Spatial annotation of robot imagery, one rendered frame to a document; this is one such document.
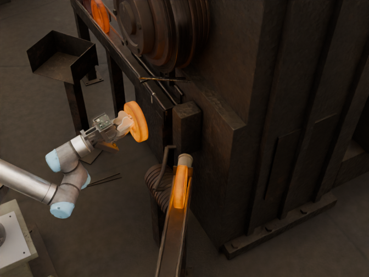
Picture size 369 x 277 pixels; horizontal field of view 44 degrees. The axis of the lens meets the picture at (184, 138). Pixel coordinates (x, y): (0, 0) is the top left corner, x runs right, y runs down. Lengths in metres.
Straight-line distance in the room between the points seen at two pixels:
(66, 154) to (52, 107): 1.45
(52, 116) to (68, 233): 0.89
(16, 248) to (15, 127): 1.12
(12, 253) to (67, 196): 0.51
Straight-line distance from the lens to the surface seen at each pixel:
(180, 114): 1.79
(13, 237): 2.14
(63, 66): 2.42
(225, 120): 1.68
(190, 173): 1.73
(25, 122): 3.06
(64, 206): 1.66
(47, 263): 2.37
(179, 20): 1.58
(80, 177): 1.74
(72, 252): 2.40
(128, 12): 1.70
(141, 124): 1.66
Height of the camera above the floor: 2.04
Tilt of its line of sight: 47 degrees down
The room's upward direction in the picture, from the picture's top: 1 degrees clockwise
